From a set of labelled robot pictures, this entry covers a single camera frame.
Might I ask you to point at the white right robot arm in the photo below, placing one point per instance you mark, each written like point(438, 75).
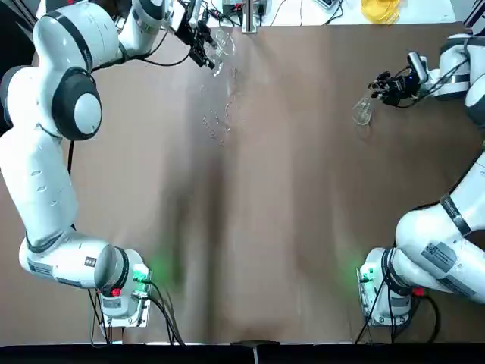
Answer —
point(435, 242)

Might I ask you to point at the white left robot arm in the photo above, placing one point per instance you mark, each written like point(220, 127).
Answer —
point(38, 170)

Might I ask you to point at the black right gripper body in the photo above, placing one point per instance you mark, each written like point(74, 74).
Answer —
point(405, 88)

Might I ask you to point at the clear glass beaker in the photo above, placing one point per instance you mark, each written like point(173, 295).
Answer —
point(223, 45)

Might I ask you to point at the yellow plastic bag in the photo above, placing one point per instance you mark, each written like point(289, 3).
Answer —
point(379, 11)

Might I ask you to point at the aluminium frame rail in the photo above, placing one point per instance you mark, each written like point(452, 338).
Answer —
point(473, 13)

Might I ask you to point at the grey digital scale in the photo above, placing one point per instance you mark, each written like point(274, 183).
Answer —
point(329, 3)

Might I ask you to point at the clear glass conical flask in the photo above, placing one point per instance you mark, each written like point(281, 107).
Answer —
point(362, 112)

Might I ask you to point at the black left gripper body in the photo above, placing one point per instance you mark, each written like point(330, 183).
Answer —
point(189, 32)

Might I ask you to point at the aluminium camera post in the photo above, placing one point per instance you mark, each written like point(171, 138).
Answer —
point(251, 15)

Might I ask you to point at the black power supply box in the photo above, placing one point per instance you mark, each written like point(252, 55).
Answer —
point(233, 5)

